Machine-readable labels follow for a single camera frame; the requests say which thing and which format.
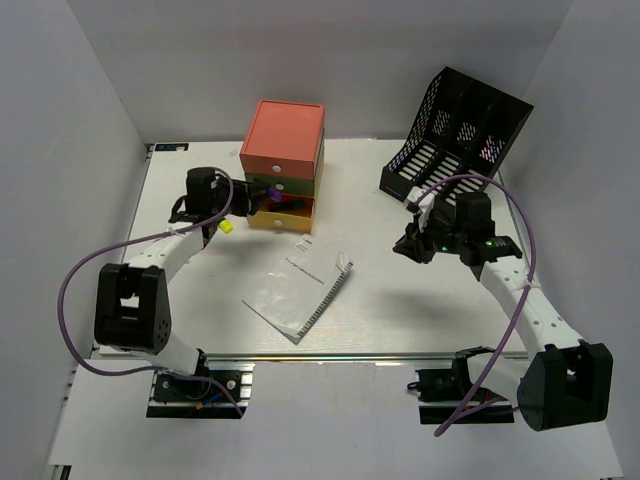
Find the black purple highlighter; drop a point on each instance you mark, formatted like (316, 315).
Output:
(274, 194)

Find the yellow bottom drawer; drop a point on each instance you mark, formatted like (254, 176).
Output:
(300, 220)

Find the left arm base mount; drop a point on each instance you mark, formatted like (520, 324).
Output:
(228, 398)

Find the black file organizer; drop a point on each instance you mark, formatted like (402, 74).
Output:
(463, 125)

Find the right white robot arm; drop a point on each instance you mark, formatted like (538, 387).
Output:
(567, 380)

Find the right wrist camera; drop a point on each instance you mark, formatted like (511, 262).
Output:
(420, 203)

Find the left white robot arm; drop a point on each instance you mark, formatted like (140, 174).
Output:
(133, 307)

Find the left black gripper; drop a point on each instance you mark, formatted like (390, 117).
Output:
(244, 190)

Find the black yellow highlighter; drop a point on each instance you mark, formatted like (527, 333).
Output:
(226, 226)

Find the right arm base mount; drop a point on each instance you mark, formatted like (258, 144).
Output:
(440, 390)

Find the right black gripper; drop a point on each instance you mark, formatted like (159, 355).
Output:
(417, 249)

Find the black label sticker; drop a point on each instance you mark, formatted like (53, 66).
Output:
(171, 147)

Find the orange top drawer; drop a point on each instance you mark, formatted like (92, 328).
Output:
(283, 139)

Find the green drawer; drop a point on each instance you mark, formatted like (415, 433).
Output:
(287, 185)

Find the black pink highlighter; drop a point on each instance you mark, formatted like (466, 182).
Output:
(286, 206)

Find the white safety instructions booklet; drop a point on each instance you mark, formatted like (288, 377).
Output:
(294, 294)

